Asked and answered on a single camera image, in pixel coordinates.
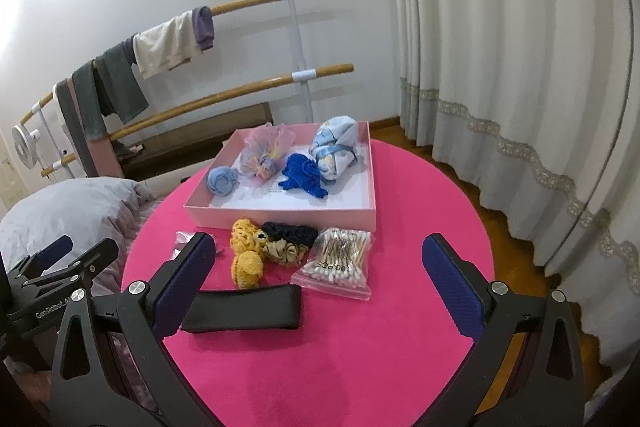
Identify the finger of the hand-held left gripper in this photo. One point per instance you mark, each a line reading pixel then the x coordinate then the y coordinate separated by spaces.
pixel 97 253
pixel 55 248

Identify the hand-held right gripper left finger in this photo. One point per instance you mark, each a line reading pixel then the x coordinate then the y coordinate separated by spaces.
pixel 182 282

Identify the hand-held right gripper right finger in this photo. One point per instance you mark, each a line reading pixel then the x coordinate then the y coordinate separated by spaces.
pixel 452 287

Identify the yellow crochet scrunchie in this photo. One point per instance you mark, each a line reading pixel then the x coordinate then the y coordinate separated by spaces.
pixel 246 264

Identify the beige scrunchie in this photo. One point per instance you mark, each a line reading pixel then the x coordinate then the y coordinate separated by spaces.
pixel 285 253

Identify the pink cardboard box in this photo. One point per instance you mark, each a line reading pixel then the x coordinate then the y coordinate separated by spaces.
pixel 280 218

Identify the bag of cotton swabs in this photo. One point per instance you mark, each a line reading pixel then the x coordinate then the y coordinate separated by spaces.
pixel 337 264

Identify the navy blue scrunchie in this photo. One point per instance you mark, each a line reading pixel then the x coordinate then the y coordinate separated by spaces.
pixel 292 231

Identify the small clear plastic bag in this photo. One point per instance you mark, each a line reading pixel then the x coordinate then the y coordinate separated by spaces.
pixel 181 241

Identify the grey cushion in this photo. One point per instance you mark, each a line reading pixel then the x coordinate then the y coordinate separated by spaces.
pixel 75 207

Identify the black headband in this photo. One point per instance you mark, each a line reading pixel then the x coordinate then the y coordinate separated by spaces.
pixel 245 307

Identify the pink towel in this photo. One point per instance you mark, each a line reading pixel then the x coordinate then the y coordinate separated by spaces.
pixel 102 157

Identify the small white fan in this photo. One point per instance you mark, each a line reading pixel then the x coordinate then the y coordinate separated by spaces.
pixel 25 145

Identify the light blue rolled cloth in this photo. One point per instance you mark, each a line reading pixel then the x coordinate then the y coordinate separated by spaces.
pixel 223 181

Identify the round pink table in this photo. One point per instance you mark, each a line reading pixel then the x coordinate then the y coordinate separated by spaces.
pixel 350 357

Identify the dark grey garment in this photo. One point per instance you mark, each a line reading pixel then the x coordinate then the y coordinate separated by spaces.
pixel 87 107

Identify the dark wooden bench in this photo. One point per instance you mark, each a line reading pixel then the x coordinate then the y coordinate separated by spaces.
pixel 200 132

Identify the pastel tulle pouch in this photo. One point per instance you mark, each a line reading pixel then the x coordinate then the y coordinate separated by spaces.
pixel 260 152

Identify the royal blue knit cloth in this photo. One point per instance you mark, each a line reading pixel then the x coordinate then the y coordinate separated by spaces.
pixel 300 172

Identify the grey towel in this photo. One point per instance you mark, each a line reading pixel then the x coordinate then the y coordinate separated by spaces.
pixel 122 82

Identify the light blue printed cloth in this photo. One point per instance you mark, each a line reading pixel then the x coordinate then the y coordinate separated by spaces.
pixel 331 137

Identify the cream garment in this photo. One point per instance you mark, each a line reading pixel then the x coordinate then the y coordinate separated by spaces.
pixel 162 44

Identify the purple garment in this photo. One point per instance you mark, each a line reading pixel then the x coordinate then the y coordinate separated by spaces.
pixel 204 27

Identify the white curtain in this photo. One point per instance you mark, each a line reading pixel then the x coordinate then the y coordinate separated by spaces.
pixel 500 32

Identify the white barre post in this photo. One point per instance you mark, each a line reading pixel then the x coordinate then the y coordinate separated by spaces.
pixel 46 127
pixel 298 37

